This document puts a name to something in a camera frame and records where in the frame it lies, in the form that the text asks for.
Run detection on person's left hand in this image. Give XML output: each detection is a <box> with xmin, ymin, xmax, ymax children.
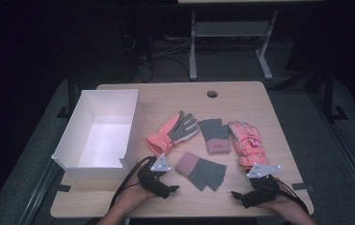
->
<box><xmin>112</xmin><ymin>172</ymin><xmax>158</xmax><ymax>218</ymax></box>

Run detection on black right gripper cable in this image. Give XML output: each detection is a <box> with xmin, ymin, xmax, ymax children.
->
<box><xmin>270</xmin><ymin>174</ymin><xmax>310</xmax><ymax>216</ymax></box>

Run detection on pink ski glove red print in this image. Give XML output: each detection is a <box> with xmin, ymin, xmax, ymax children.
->
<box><xmin>227</xmin><ymin>120</ymin><xmax>271</xmax><ymax>169</ymax></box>

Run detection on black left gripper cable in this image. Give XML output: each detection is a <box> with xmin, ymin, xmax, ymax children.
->
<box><xmin>109</xmin><ymin>155</ymin><xmax>155</xmax><ymax>210</ymax></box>

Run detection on grey metal floor rail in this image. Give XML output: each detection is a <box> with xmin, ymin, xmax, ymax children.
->
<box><xmin>310</xmin><ymin>92</ymin><xmax>355</xmax><ymax>209</ymax></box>
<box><xmin>17</xmin><ymin>160</ymin><xmax>65</xmax><ymax>225</ymax></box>

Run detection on person's right hand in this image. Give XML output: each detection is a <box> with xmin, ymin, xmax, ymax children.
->
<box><xmin>255</xmin><ymin>177</ymin><xmax>303</xmax><ymax>220</ymax></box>

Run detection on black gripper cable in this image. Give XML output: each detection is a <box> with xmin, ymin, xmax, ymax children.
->
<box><xmin>109</xmin><ymin>155</ymin><xmax>155</xmax><ymax>210</ymax></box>
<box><xmin>270</xmin><ymin>174</ymin><xmax>310</xmax><ymax>216</ymax></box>

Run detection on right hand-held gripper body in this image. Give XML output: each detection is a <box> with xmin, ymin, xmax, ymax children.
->
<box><xmin>243</xmin><ymin>162</ymin><xmax>283</xmax><ymax>204</ymax></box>

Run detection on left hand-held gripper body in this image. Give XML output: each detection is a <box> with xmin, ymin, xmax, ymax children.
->
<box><xmin>137</xmin><ymin>152</ymin><xmax>172</xmax><ymax>195</ymax></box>

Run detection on white metal desk frame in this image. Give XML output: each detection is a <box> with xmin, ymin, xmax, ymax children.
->
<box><xmin>178</xmin><ymin>0</ymin><xmax>323</xmax><ymax>82</ymax></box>

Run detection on pink ski glove grey palm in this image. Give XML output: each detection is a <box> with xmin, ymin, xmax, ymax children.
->
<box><xmin>145</xmin><ymin>110</ymin><xmax>200</xmax><ymax>157</ymax></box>

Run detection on white box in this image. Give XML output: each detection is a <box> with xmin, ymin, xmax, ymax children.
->
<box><xmin>51</xmin><ymin>88</ymin><xmax>145</xmax><ymax>181</ymax></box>

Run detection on black stand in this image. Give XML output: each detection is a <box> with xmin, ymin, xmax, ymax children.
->
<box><xmin>320</xmin><ymin>64</ymin><xmax>349</xmax><ymax>124</ymax></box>
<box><xmin>56</xmin><ymin>67</ymin><xmax>77</xmax><ymax>120</ymax></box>

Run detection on bundle of floor cables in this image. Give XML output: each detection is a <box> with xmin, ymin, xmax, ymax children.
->
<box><xmin>118</xmin><ymin>31</ymin><xmax>192</xmax><ymax>83</ymax></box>

